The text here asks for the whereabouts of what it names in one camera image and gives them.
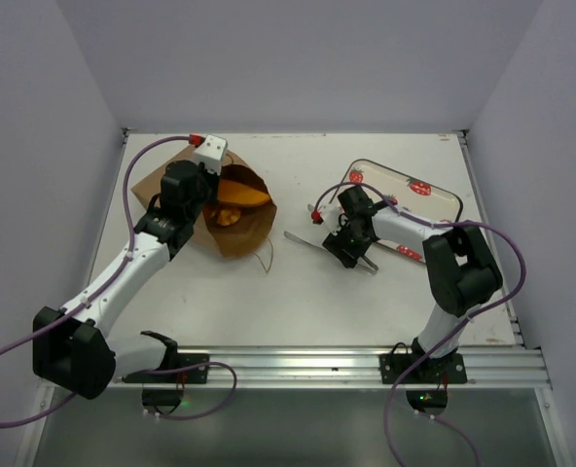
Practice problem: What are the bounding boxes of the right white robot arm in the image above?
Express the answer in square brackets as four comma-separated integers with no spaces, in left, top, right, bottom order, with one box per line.
[310,185,503,384]

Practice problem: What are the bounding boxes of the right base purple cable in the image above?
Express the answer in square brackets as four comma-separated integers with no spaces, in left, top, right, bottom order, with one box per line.
[382,349,482,467]

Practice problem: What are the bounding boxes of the aluminium mounting rail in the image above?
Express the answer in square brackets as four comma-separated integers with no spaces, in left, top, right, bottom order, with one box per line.
[178,346,551,390]

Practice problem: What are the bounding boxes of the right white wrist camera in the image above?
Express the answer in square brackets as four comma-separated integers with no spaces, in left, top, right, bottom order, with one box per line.
[307,204,344,234]

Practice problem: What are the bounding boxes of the metal tongs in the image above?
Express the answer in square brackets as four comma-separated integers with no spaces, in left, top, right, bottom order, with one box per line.
[283,231,379,274]

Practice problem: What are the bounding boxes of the long orange fake baguette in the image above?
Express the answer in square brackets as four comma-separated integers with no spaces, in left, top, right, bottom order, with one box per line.
[218,180,270,208]

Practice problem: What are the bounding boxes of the braided yellow fake bread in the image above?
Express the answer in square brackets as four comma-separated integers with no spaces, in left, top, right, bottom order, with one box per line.
[216,206,241,227]

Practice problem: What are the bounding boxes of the brown paper bag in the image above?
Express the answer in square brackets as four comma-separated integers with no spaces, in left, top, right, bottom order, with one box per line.
[131,145,277,258]

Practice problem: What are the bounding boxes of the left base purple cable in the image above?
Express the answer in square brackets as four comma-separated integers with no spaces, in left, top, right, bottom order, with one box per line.
[146,362,238,420]

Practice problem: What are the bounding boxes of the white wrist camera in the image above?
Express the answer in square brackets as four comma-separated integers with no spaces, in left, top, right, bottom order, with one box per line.
[192,134,228,175]
[307,204,344,234]

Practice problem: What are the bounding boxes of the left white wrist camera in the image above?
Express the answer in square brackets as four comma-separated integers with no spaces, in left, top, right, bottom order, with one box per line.
[192,134,228,175]

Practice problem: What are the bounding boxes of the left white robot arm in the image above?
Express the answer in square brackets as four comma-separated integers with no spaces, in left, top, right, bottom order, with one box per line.
[32,161,220,400]

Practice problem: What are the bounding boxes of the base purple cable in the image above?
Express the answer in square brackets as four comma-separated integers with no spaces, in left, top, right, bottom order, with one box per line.
[146,362,238,420]
[382,349,482,467]

